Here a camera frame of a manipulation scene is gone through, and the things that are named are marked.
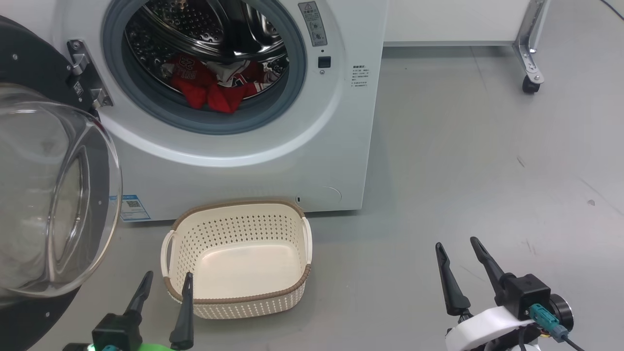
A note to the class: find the grey rubber door gasket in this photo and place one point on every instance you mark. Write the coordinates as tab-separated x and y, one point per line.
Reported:
114	58

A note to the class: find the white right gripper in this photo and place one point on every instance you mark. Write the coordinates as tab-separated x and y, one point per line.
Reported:
482	324

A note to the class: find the red and white jersey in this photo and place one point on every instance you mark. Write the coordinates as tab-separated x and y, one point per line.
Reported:
195	85

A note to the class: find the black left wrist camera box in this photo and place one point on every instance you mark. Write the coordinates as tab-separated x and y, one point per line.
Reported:
117	334

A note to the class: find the cream perforated laundry basket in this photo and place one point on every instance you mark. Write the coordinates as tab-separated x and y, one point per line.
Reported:
243	273

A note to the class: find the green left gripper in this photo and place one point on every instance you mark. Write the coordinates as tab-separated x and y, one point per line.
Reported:
156	347

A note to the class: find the perforated steel washer drum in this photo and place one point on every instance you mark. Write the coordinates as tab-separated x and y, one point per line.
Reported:
195	29

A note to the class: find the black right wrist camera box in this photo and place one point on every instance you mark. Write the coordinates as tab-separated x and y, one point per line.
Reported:
526	295

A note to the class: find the white partition board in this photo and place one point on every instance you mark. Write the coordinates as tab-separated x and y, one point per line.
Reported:
448	22

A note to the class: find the grey warning sticker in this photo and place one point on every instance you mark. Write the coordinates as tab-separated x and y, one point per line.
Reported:
313	24

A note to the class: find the small printed text sticker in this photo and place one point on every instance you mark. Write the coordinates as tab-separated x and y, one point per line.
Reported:
360	76

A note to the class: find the silver metal caster bracket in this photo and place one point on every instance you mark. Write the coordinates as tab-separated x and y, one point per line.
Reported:
529	48

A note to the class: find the silver door hinge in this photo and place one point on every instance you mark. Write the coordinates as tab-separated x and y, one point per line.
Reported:
85	73

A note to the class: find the blue energy label sticker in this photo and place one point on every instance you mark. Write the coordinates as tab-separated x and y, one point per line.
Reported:
134	208

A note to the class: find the black caster wheel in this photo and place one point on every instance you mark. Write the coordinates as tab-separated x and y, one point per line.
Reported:
531	85

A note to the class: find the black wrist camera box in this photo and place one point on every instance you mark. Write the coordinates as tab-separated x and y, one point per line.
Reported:
526	295
117	334

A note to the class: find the black door latch socket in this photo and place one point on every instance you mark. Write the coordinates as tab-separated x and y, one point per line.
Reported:
324	62

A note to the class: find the round drain filter cover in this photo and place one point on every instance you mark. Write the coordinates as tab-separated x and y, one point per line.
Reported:
319	195

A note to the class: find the white front-load washing machine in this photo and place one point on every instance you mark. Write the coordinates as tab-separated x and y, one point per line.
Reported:
273	161

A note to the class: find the black round glass washer door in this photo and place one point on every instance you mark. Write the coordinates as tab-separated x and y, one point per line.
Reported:
29	63

